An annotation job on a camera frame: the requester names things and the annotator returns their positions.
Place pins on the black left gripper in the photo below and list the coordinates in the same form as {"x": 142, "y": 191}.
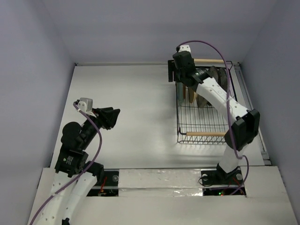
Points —
{"x": 107, "y": 117}

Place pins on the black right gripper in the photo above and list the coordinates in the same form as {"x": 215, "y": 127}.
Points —
{"x": 170, "y": 70}

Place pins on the teal blue plate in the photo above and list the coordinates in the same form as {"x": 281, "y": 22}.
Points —
{"x": 180, "y": 90}

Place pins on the beige bird pattern plate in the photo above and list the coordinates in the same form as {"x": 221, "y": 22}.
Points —
{"x": 192, "y": 95}

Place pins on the grey deer pattern plate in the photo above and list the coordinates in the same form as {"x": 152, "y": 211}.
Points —
{"x": 201, "y": 101}

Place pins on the brown rim cream plate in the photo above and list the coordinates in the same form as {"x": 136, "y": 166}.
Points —
{"x": 214, "y": 73}

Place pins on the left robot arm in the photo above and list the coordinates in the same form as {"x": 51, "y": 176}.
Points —
{"x": 74, "y": 174}

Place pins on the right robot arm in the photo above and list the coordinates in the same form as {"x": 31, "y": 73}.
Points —
{"x": 243, "y": 123}

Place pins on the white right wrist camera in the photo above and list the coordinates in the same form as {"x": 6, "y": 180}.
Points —
{"x": 182, "y": 48}

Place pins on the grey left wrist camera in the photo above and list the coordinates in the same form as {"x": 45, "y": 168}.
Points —
{"x": 85, "y": 104}

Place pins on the black wire dish rack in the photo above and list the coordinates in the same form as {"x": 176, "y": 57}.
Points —
{"x": 199, "y": 125}

